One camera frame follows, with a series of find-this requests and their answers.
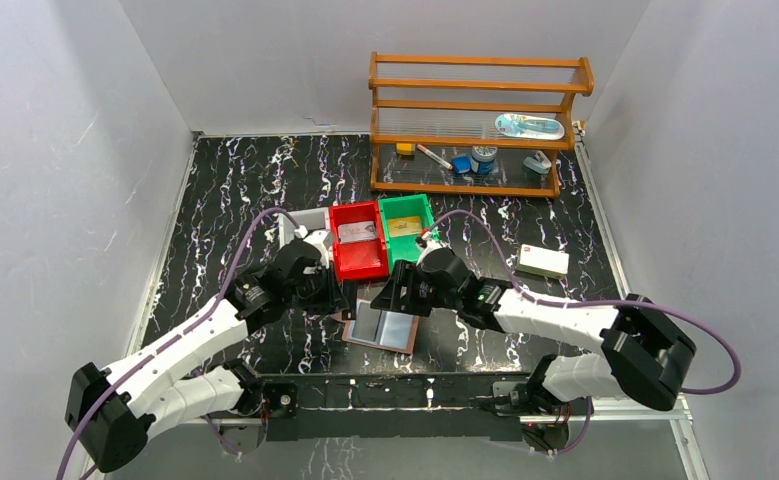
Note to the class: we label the gold yellow card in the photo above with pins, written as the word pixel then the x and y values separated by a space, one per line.
pixel 404 226

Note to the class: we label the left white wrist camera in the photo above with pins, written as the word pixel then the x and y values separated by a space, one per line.
pixel 321 239

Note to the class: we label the red plastic bin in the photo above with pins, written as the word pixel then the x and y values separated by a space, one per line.
pixel 363 260

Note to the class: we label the white silver card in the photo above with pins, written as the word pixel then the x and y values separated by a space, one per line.
pixel 357 232

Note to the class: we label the blue small block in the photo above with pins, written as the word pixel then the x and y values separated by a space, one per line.
pixel 461 164

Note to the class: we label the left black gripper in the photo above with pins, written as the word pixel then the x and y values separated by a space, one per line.
pixel 335 293

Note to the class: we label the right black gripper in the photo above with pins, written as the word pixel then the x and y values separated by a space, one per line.
pixel 405 274

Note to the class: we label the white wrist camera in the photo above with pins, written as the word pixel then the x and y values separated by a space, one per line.
pixel 321 239
pixel 428 242

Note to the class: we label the grey stapler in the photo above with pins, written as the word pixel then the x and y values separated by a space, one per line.
pixel 538 162

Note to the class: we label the clear blister package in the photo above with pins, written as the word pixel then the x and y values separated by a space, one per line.
pixel 522 126

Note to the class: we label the yellow small block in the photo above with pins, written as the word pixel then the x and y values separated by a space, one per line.
pixel 405 149

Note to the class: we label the wooden shelf rack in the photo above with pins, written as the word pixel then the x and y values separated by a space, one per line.
pixel 449 104

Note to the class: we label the red white marker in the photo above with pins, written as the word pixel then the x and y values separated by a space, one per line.
pixel 433 156

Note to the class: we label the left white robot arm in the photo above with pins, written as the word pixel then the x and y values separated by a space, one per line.
pixel 114 411

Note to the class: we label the white plastic bin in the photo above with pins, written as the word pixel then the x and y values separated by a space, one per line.
pixel 314 219

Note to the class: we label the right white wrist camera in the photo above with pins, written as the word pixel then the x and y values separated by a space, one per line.
pixel 428 242

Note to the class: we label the white box red label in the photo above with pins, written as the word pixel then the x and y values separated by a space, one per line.
pixel 543 262

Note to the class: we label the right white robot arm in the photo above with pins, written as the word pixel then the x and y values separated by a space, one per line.
pixel 628 351

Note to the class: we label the green plastic bin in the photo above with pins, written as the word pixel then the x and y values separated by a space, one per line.
pixel 404 248

